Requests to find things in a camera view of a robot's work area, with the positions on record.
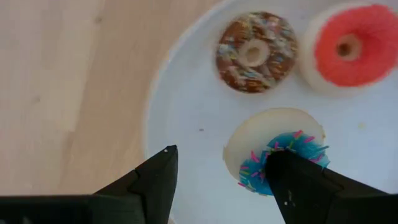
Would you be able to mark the small red frosted donut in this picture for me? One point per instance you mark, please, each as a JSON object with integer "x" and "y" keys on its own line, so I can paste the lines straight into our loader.
{"x": 373, "y": 62}

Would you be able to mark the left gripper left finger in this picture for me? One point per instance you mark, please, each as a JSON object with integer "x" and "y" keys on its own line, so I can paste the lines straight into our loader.
{"x": 149, "y": 186}

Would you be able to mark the small blue sprinkled donut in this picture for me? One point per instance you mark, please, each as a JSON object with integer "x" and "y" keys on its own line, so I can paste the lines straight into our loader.
{"x": 258, "y": 133}

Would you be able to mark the white round plate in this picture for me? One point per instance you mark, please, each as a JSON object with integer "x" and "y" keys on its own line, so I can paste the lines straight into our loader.
{"x": 202, "y": 93}

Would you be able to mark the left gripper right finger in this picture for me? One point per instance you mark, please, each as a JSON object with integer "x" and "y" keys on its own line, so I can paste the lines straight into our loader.
{"x": 311, "y": 193}

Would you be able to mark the small chocolate sprinkled donut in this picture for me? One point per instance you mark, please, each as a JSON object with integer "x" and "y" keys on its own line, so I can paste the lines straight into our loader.
{"x": 236, "y": 71}

